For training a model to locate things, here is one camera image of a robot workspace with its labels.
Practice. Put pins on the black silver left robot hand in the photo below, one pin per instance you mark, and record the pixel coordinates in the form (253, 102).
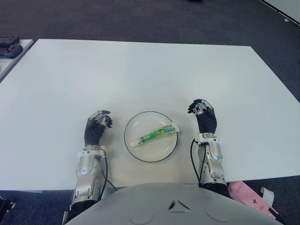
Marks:
(92, 133)

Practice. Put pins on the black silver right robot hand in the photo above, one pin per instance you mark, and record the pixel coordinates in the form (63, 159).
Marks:
(207, 122)

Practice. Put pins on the green toothpaste tube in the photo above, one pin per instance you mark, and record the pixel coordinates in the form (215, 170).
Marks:
(154, 134)

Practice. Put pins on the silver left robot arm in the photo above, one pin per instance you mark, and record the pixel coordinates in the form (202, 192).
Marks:
(86, 168)

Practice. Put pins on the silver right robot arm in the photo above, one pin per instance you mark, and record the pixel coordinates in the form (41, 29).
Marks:
(213, 161)

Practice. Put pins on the white plate with black rim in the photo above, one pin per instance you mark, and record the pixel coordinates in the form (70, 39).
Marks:
(150, 152)

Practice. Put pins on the pink cardboard box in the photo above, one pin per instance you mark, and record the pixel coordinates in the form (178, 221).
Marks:
(243, 194)

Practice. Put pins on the grey robot torso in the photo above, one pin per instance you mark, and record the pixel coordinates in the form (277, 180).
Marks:
(173, 206)

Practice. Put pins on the white paper strip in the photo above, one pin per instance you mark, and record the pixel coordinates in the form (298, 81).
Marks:
(268, 195)

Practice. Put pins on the white side table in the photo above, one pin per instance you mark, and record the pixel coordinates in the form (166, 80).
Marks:
(9, 64)

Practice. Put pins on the black wheeled base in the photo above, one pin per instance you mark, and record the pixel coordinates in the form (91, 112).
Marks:
(5, 204)

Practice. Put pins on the black game controller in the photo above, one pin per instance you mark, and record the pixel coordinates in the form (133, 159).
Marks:
(9, 39)
(11, 51)

